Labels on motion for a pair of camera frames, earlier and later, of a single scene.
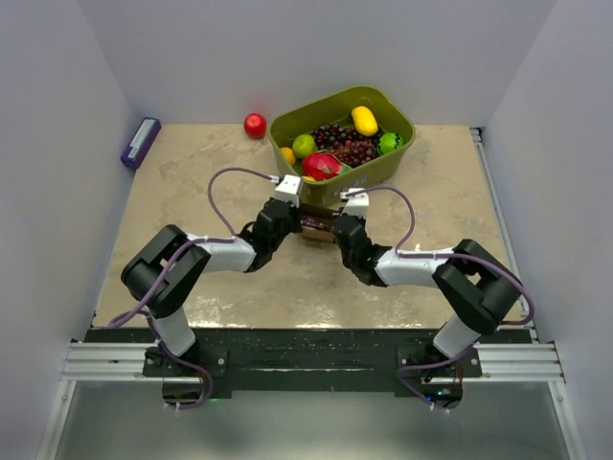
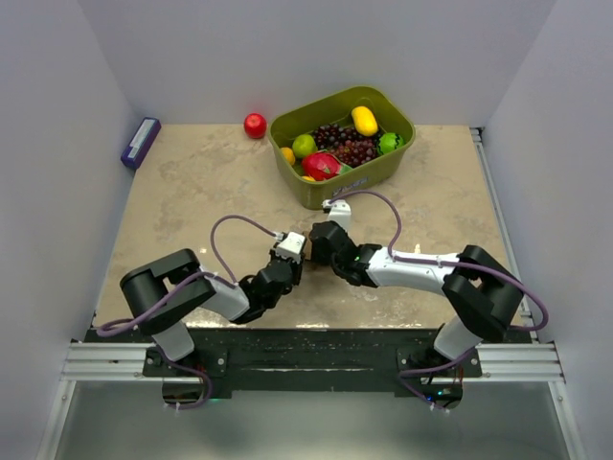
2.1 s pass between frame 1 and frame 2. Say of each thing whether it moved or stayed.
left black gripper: moved
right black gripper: moved
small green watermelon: stayed
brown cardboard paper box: moved
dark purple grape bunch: stayed
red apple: stayed
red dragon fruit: stayed
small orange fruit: stayed
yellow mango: stayed
